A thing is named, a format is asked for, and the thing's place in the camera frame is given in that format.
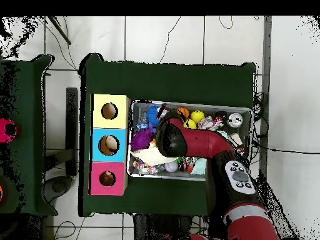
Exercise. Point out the yellow tennis ball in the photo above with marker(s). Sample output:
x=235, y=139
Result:
x=190, y=124

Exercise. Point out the wooden box with three holes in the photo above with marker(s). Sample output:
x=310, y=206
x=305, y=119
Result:
x=100, y=122

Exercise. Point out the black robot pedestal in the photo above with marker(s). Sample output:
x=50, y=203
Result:
x=162, y=230

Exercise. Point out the clear mesh bin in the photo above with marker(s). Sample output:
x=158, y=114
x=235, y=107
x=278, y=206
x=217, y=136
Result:
x=135, y=112

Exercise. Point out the silver drink can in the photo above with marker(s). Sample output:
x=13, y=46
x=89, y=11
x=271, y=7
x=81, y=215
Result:
x=235, y=120

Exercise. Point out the dark green tablecloth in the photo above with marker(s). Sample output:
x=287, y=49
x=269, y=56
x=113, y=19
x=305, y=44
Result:
x=175, y=80
x=27, y=87

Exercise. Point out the pink ball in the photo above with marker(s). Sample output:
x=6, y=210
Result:
x=3, y=125

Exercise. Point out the purple spiky ball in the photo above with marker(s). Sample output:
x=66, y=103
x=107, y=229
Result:
x=140, y=139

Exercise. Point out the grey metal rail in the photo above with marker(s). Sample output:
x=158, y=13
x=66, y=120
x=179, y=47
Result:
x=267, y=50

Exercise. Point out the orange ball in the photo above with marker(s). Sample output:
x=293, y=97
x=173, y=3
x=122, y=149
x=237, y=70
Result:
x=0, y=193

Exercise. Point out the black stand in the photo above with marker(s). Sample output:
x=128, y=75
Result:
x=72, y=125

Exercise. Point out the yellow smiley ball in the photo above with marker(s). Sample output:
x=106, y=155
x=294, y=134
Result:
x=197, y=116

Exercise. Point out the black rod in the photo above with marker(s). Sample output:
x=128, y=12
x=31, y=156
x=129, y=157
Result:
x=60, y=31

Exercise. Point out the orange toy basketball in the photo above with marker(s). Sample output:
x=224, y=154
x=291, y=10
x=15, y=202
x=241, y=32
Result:
x=184, y=112

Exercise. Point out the plain wooden cube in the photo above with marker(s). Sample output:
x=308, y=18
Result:
x=237, y=139

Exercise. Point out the blue fuzzy ball with eyes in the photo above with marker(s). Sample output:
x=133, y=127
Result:
x=152, y=115

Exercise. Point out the mint green muslin cloth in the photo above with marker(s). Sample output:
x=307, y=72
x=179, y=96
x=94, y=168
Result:
x=200, y=167

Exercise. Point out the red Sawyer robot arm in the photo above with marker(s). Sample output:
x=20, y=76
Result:
x=207, y=142

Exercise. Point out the cream muslin cloth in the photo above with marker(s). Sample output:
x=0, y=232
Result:
x=150, y=156

